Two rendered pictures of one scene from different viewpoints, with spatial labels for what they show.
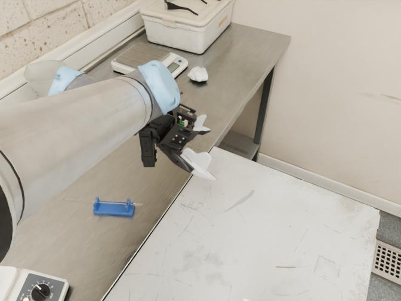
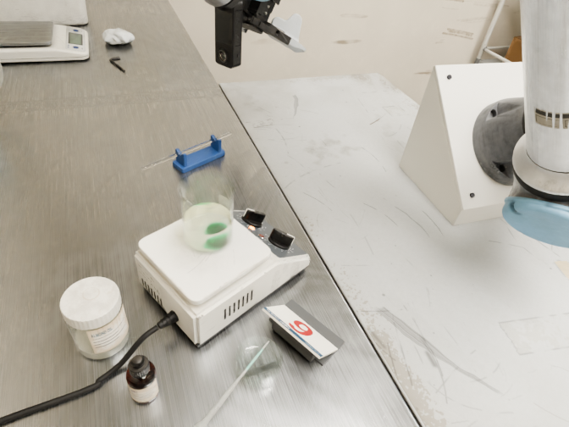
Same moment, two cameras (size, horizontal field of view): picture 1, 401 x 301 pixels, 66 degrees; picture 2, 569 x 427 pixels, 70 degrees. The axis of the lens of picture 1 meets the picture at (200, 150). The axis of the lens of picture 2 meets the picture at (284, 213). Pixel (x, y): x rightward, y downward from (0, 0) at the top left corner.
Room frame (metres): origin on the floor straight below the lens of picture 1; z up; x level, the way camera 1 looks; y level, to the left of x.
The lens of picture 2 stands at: (-0.07, 0.64, 1.35)
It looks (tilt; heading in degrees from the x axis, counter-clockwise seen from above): 41 degrees down; 305
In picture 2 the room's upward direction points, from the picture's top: 8 degrees clockwise
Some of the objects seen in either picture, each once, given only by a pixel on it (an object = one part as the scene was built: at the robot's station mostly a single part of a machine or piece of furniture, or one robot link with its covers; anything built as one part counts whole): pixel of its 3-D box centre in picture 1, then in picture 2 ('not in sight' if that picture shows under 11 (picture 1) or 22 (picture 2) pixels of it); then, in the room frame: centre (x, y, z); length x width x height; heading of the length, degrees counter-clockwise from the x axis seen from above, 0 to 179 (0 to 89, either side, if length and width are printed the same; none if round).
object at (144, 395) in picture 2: not in sight; (141, 375); (0.14, 0.55, 0.94); 0.03 x 0.03 x 0.07
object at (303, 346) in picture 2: not in sight; (304, 325); (0.06, 0.38, 0.92); 0.09 x 0.06 x 0.04; 178
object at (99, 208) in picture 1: (113, 205); (199, 152); (0.43, 0.22, 0.92); 0.10 x 0.03 x 0.04; 86
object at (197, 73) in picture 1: (199, 73); (118, 36); (1.02, 0.00, 0.92); 0.08 x 0.08 x 0.04; 60
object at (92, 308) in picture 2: not in sight; (97, 318); (0.23, 0.55, 0.94); 0.06 x 0.06 x 0.08
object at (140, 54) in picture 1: (150, 63); (33, 41); (1.10, 0.20, 0.92); 0.26 x 0.19 x 0.05; 60
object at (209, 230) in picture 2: not in sight; (207, 216); (0.20, 0.41, 1.03); 0.07 x 0.06 x 0.08; 137
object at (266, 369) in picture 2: not in sight; (258, 362); (0.07, 0.45, 0.91); 0.06 x 0.06 x 0.02
